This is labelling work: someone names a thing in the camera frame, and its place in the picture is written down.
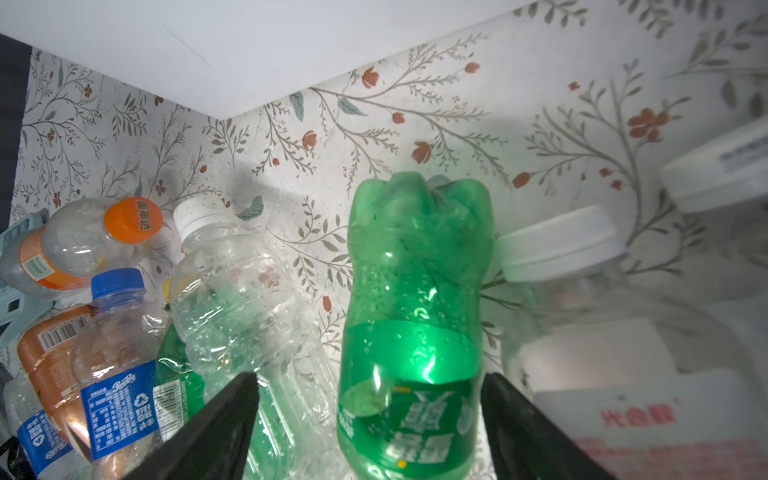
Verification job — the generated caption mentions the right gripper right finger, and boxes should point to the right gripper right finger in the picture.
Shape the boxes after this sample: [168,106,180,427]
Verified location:
[481,373,612,480]

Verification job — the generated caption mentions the Pepsi bottle front left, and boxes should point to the Pepsi bottle front left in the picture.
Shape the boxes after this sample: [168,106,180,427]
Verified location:
[3,371,90,480]

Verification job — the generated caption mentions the blue label water bottle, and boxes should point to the blue label water bottle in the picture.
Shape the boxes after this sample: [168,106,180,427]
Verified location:
[71,268,171,479]

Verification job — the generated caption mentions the pink label square bottle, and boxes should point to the pink label square bottle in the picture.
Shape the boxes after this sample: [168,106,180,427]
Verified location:
[496,206,767,479]

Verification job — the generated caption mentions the orange cap clear bottle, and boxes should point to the orange cap clear bottle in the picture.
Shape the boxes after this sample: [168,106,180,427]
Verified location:
[1,197,164,301]

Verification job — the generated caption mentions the lime label square bottle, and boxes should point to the lime label square bottle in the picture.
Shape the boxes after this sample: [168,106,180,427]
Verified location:
[660,117,767,303]

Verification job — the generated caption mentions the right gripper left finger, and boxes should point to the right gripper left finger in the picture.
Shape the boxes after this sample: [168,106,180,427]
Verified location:
[125,372,260,480]

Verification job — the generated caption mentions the clear crumpled tall bottle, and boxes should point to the clear crumpled tall bottle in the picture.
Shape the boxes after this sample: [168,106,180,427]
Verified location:
[169,194,348,479]

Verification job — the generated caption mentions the crushed green bottle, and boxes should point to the crushed green bottle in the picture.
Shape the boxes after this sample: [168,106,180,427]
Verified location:
[153,324,205,441]

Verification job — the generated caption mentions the white waste bin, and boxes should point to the white waste bin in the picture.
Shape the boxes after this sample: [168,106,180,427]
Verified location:
[1,1,514,119]

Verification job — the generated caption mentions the green Sprite bottle label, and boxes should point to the green Sprite bottle label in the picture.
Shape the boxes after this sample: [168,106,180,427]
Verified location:
[337,172,494,479]

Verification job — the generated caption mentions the brown tea bottle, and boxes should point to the brown tea bottle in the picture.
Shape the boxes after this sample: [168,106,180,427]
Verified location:
[17,305,95,461]

